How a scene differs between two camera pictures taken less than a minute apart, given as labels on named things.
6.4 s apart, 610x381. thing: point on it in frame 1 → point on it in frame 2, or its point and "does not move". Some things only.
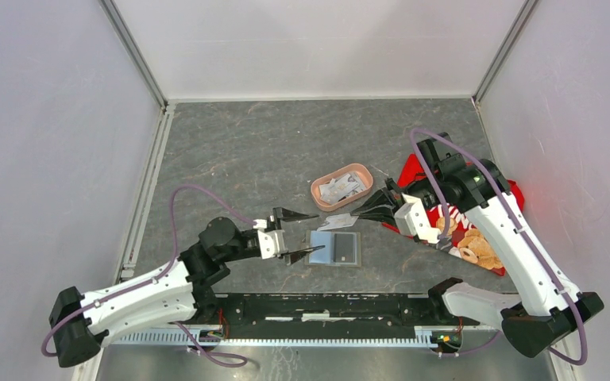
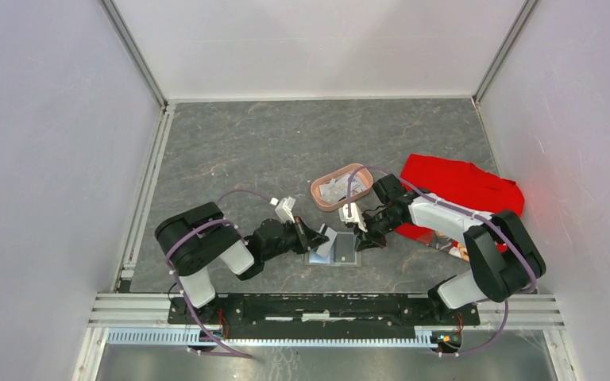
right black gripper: x=391 y=197 → x=366 y=240
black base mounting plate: x=316 y=310 does not move
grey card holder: x=341 y=248 does not move
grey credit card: x=338 y=221 → x=326 y=248
